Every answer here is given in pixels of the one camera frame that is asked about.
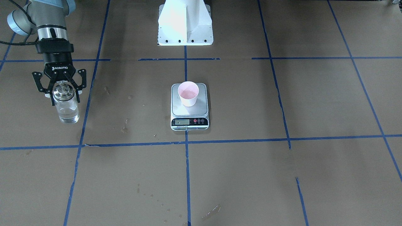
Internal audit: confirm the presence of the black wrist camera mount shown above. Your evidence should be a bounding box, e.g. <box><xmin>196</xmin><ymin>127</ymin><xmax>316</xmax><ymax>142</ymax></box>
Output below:
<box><xmin>35</xmin><ymin>38</ymin><xmax>74</xmax><ymax>53</ymax></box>

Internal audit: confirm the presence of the clear glass sauce bottle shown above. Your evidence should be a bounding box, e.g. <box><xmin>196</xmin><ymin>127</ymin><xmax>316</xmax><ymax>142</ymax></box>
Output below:
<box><xmin>52</xmin><ymin>80</ymin><xmax>79</xmax><ymax>124</ymax></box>

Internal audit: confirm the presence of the silver digital kitchen scale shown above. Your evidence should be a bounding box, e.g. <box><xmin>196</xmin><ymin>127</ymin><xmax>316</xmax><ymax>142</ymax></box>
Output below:
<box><xmin>171</xmin><ymin>83</ymin><xmax>210</xmax><ymax>131</ymax></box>

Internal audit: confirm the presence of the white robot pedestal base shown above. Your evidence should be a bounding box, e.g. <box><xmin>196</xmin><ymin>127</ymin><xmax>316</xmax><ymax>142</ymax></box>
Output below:
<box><xmin>157</xmin><ymin>0</ymin><xmax>214</xmax><ymax>46</ymax></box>

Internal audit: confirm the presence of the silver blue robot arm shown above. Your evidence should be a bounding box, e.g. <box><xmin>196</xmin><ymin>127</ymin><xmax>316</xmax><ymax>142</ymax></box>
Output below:
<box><xmin>7</xmin><ymin>0</ymin><xmax>87</xmax><ymax>105</ymax></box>

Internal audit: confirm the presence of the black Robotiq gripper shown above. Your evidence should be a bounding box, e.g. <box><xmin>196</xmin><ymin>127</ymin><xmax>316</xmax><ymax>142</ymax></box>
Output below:
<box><xmin>32</xmin><ymin>52</ymin><xmax>87</xmax><ymax>106</ymax></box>

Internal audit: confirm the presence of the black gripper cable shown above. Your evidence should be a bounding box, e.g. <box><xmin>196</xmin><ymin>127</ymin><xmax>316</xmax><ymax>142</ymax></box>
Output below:
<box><xmin>0</xmin><ymin>0</ymin><xmax>40</xmax><ymax>46</ymax></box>

